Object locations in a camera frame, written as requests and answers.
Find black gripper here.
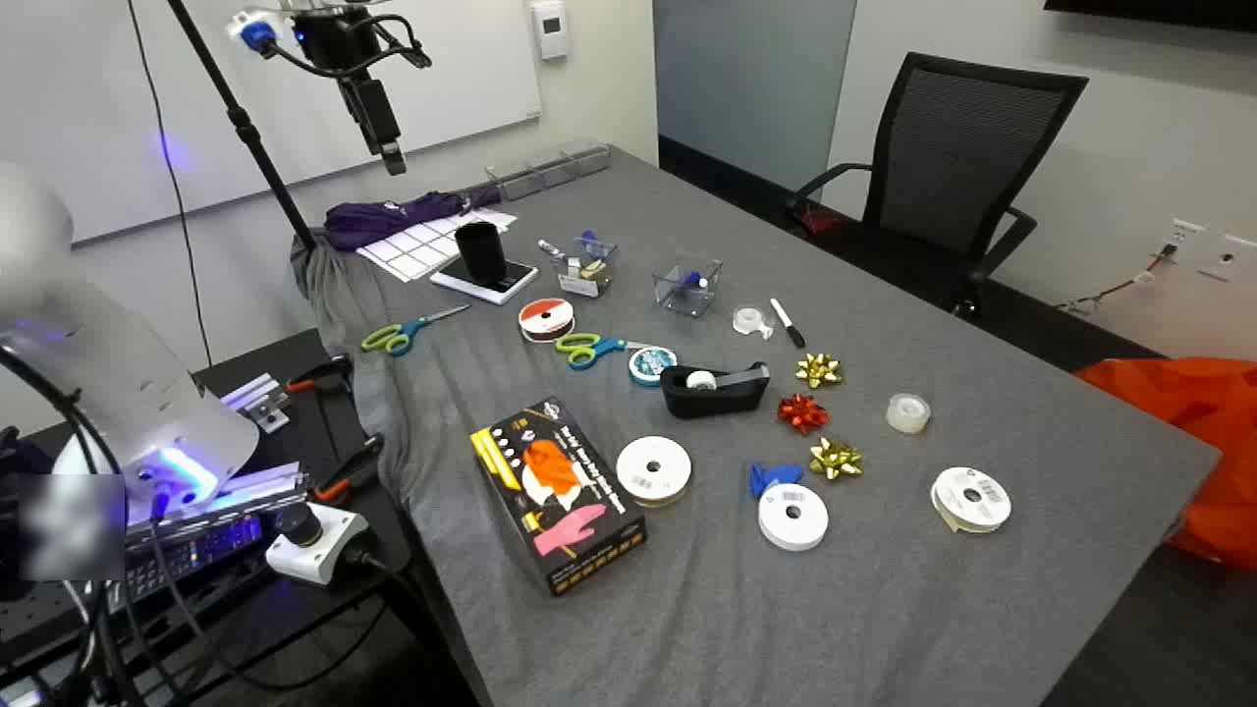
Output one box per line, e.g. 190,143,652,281
334,69,414,177

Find grey marker with blue caps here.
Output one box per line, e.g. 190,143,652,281
655,257,724,301

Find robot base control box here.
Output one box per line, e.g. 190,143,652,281
21,455,313,610

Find clear tray with clips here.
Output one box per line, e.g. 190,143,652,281
554,232,621,301

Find clear plastic tray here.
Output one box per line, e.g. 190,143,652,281
650,255,726,322

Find black Sharpie marker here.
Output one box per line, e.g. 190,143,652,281
766,295,815,352

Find black cylindrical cup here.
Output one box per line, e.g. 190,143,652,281
452,215,509,295

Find black tripod pole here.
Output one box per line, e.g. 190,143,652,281
164,0,322,252

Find white book with phone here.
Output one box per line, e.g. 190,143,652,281
427,255,544,311

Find orange black clamp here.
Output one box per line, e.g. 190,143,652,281
283,358,356,400
309,435,390,509

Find blue and green scissors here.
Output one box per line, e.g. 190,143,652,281
550,331,652,374

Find Ice Breakers mints tin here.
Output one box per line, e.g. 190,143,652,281
623,340,682,388

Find black box with colourful print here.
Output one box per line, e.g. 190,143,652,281
466,397,652,602

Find clear tape roll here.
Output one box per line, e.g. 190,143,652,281
726,301,777,345

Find black tape dispenser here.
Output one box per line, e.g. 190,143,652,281
655,358,777,424

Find white ribbon spool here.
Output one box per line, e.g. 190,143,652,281
612,433,699,509
753,479,833,556
928,462,1017,540

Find gold gift bow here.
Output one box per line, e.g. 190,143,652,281
794,348,846,392
807,435,867,486

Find red gift bow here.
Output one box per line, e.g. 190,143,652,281
775,388,833,439

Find blue gift bow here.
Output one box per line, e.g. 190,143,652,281
745,458,811,502

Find frosted tape roll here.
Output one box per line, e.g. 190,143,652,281
885,388,934,439

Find black mesh office chair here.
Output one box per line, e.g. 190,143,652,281
782,50,1091,322

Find grey tablecloth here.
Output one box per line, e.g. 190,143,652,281
288,140,1224,707

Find orange plastic bag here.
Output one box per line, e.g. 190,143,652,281
1071,352,1257,573

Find green handled scissors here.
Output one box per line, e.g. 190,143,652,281
356,301,473,359

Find white wall thermostat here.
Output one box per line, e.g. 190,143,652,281
528,0,574,64

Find silver metal bracket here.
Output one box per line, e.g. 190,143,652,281
217,367,293,435

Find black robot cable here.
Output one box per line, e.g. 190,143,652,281
0,340,155,707

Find wall power cable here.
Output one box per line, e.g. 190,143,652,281
1055,239,1184,319

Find black wall screen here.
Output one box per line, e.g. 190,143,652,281
1040,0,1257,33

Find white wall outlet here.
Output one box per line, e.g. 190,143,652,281
1164,215,1209,264

